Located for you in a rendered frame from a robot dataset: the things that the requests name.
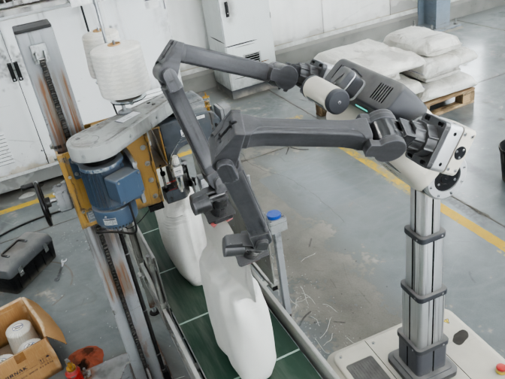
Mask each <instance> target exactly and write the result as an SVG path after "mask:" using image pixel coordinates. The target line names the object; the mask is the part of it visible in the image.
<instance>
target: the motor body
mask: <svg viewBox="0 0 505 379"><path fill-rule="evenodd" d="M122 160H123V157H122V154H121V153H120V152H118V154H117V156H116V158H115V159H113V160H112V161H110V162H108V163H106V164H103V165H99V166H85V165H83V164H82V163H79V164H78V168H79V170H80V175H81V177H82V180H83V184H84V186H85V189H86V193H87V195H88V198H89V202H90V204H91V205H92V210H93V213H94V215H95V219H96V221H97V223H98V225H100V226H101V227H102V228H104V229H110V230H115V229H121V228H124V227H126V226H128V225H130V224H131V223H133V222H134V220H133V217H132V213H131V211H130V208H129V205H128V204H125V205H121V204H120V203H119V202H116V201H114V200H112V199H110V197H109V195H108V192H107V187H106V185H105V182H104V178H105V177H107V176H108V175H109V174H112V173H114V172H115V171H117V170H119V169H121V168H122V167H124V165H123V162H122ZM131 204H132V210H133V212H134V215H135V219H136V217H137V215H138V207H137V203H136V201H135V200H134V199H133V200H132V202H131Z"/></svg>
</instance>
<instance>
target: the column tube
mask: <svg viewBox="0 0 505 379"><path fill-rule="evenodd" d="M14 37H15V39H16V41H17V45H18V47H19V50H20V53H21V56H22V58H23V62H24V64H25V67H26V70H27V73H28V75H29V79H30V81H31V84H32V87H33V90H34V92H35V96H36V98H37V100H38V104H39V107H40V109H41V113H42V115H43V118H44V121H45V123H46V126H47V130H48V132H49V134H50V138H51V141H52V143H53V146H54V149H55V151H57V152H58V154H60V153H65V152H68V149H67V147H66V142H67V141H66V138H65V134H64V132H63V129H62V125H61V123H60V121H59V117H58V114H57V112H56V108H55V105H54V103H53V99H52V96H51V94H50V93H51V92H54V91H51V92H50V90H49V87H48V85H47V84H48V83H51V81H50V82H48V83H47V82H46V78H45V76H44V73H43V69H42V67H41V64H38V65H36V64H35V61H34V59H33V57H32V53H31V50H30V48H29V46H32V45H35V44H40V43H45V45H46V48H47V52H48V54H49V57H50V62H46V64H47V67H48V70H49V73H50V76H51V79H52V82H53V85H54V87H55V91H56V94H57V96H58V100H59V103H60V105H61V109H62V112H63V114H64V118H65V121H66V123H67V127H68V130H69V132H70V135H71V136H73V135H75V134H77V133H78V132H81V131H83V130H84V129H85V128H84V125H83V121H82V119H81V116H80V112H79V109H78V106H77V103H76V100H75V97H74V93H73V90H72V88H71V84H70V80H69V78H68V74H67V71H66V69H65V64H64V62H63V59H62V55H61V53H60V50H59V45H58V43H57V40H56V36H55V33H54V31H53V27H52V26H51V27H48V28H44V29H38V30H35V31H31V32H25V33H22V34H18V35H14ZM83 231H84V234H85V236H86V240H87V242H88V245H89V249H90V250H91V253H92V257H93V259H94V261H95V265H96V268H97V270H98V273H99V276H100V278H101V282H102V284H103V287H104V291H105V293H106V296H107V299H108V301H109V304H110V307H111V310H112V312H113V316H114V319H115V321H116V324H117V327H118V330H119V333H120V335H121V338H122V341H123V343H124V346H125V350H126V353H127V354H128V357H129V361H130V363H131V365H132V369H133V372H134V374H135V377H136V379H147V376H146V374H145V371H144V367H143V364H142V362H141V358H140V356H139V353H138V349H137V346H136V343H135V340H134V338H133V335H132V331H131V329H130V326H129V322H128V320H127V317H126V315H125V311H124V309H123V306H122V302H121V300H120V297H119V293H118V291H117V288H116V284H115V282H114V279H113V275H112V274H111V270H110V266H109V265H108V261H107V258H106V256H105V253H104V249H103V247H102V244H101V240H100V238H99V236H98V234H96V232H97V229H96V226H95V225H93V226H89V227H87V228H86V229H84V230H83ZM104 238H105V241H106V243H107V247H108V250H109V252H110V256H111V259H112V261H113V265H114V268H115V270H116V274H117V277H118V279H119V283H120V286H121V288H122V291H123V295H124V297H125V300H126V303H127V306H128V309H129V312H130V314H131V318H132V322H133V324H134V326H135V330H136V333H137V336H138V340H139V342H140V344H141V348H142V351H143V354H144V358H145V360H146V363H147V365H149V366H150V371H151V372H152V376H153V377H154V378H155V379H164V377H163V374H162V370H161V367H160V364H159V361H158V358H157V355H156V351H155V348H154V346H153V342H152V339H151V337H150V332H149V329H148V327H147V323H146V320H145V317H144V313H143V311H142V308H141V303H140V301H139V298H138V294H137V292H136V289H135V285H134V282H133V280H132V276H131V272H130V270H129V266H128V263H127V261H126V258H125V254H124V251H123V248H122V245H121V241H120V239H119V235H118V233H104Z"/></svg>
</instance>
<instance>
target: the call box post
mask: <svg viewBox="0 0 505 379"><path fill-rule="evenodd" d="M273 241H274V251H275V256H276V261H277V271H278V277H279V282H280V292H281V297H282V303H283V307H284V309H285V310H286V311H287V313H288V314H289V315H290V317H291V318H292V309H291V304H290V298H289V288H288V282H287V276H286V266H285V260H284V254H283V244H282V238H281V232H278V233H277V234H274V235H273Z"/></svg>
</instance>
